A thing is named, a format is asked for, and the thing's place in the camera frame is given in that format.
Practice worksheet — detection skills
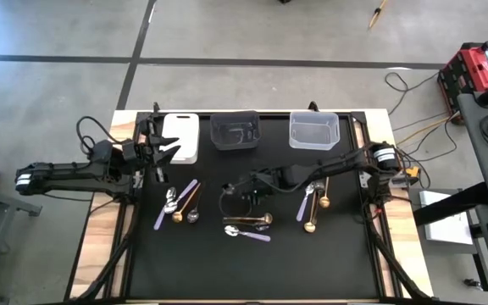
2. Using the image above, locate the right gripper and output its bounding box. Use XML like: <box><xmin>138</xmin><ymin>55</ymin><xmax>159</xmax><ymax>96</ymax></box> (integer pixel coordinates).
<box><xmin>221</xmin><ymin>168</ymin><xmax>290</xmax><ymax>203</ymax></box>

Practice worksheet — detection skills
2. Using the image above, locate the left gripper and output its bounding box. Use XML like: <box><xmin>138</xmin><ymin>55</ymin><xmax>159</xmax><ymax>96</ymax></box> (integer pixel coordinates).
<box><xmin>120</xmin><ymin>118</ymin><xmax>182</xmax><ymax>183</ymax></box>

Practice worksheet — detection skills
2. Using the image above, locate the white plastic bin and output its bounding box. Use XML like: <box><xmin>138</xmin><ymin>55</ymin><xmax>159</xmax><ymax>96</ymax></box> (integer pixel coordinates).
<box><xmin>160</xmin><ymin>113</ymin><xmax>201</xmax><ymax>165</ymax></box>

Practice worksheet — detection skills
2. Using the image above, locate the dark grey translucent bin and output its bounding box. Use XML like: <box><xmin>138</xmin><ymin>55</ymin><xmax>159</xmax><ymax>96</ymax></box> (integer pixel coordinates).
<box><xmin>209</xmin><ymin>110</ymin><xmax>263</xmax><ymax>152</ymax></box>

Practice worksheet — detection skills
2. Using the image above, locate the black table mat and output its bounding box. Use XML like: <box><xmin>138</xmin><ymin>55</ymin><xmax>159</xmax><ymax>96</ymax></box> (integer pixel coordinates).
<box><xmin>131</xmin><ymin>113</ymin><xmax>379</xmax><ymax>300</ymax></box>

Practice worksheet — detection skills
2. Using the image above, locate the clear plastic bin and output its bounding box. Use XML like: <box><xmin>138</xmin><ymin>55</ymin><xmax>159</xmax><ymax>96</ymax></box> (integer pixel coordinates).
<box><xmin>288</xmin><ymin>110</ymin><xmax>341</xmax><ymax>152</ymax></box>

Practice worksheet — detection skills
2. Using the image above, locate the grey side table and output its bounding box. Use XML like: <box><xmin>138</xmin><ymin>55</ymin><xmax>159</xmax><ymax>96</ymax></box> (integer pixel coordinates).
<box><xmin>0</xmin><ymin>181</ymin><xmax>43</xmax><ymax>304</ymax></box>

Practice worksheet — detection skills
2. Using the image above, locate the white box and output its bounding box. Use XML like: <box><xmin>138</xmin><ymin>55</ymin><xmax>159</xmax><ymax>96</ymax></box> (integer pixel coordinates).
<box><xmin>419</xmin><ymin>189</ymin><xmax>474</xmax><ymax>247</ymax></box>

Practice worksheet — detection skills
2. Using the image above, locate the black diagonal beam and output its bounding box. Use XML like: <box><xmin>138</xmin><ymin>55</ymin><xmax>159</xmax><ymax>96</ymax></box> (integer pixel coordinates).
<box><xmin>413</xmin><ymin>181</ymin><xmax>488</xmax><ymax>228</ymax></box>

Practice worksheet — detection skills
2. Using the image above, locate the grey workstation desk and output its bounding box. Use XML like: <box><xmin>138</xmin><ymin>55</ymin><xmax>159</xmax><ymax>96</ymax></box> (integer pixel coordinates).
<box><xmin>457</xmin><ymin>91</ymin><xmax>488</xmax><ymax>305</ymax></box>

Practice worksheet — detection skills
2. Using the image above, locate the red black tool case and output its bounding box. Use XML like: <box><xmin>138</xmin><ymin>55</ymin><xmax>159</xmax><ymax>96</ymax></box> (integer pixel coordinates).
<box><xmin>437</xmin><ymin>41</ymin><xmax>488</xmax><ymax>112</ymax></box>

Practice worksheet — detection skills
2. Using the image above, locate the black aluminium table frame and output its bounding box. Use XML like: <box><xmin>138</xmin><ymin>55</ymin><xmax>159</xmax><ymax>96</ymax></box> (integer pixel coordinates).
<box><xmin>64</xmin><ymin>101</ymin><xmax>435</xmax><ymax>305</ymax></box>

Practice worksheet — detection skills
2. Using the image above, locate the black floor cable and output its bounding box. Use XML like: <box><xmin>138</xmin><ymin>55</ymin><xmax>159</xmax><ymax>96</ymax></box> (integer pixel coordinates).
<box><xmin>385</xmin><ymin>70</ymin><xmax>440</xmax><ymax>116</ymax></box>

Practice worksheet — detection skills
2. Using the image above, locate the yellow floor cable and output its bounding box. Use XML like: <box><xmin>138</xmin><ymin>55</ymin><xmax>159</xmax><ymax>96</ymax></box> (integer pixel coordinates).
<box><xmin>395</xmin><ymin>113</ymin><xmax>461</xmax><ymax>147</ymax></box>

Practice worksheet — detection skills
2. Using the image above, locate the yellow-handled stick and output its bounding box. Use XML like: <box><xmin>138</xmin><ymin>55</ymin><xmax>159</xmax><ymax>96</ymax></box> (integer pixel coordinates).
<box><xmin>368</xmin><ymin>0</ymin><xmax>389</xmax><ymax>30</ymax></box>

